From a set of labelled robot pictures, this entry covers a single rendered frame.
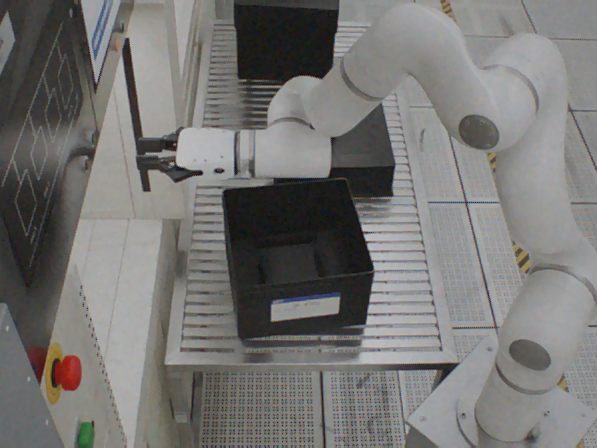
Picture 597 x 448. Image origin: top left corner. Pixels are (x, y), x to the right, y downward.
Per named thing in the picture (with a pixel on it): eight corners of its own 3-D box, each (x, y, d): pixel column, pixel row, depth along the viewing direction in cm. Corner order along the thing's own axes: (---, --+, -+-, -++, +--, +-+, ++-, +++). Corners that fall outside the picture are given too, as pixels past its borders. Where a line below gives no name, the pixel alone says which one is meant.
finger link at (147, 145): (177, 153, 136) (140, 153, 136) (179, 141, 138) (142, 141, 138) (176, 139, 134) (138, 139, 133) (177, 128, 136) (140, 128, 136)
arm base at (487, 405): (570, 415, 148) (599, 363, 135) (518, 481, 138) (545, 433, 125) (491, 360, 157) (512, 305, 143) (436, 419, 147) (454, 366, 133)
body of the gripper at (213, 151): (242, 189, 133) (177, 189, 133) (243, 150, 140) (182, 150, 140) (241, 157, 128) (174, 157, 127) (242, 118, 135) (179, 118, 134)
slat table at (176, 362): (408, 512, 210) (458, 362, 156) (193, 514, 208) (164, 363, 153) (369, 190, 301) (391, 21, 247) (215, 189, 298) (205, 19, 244)
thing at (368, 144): (394, 197, 189) (400, 158, 180) (274, 200, 187) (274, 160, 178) (378, 122, 210) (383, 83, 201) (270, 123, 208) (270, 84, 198)
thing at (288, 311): (237, 341, 158) (235, 288, 146) (223, 242, 177) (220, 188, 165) (368, 325, 162) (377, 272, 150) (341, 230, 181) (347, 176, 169)
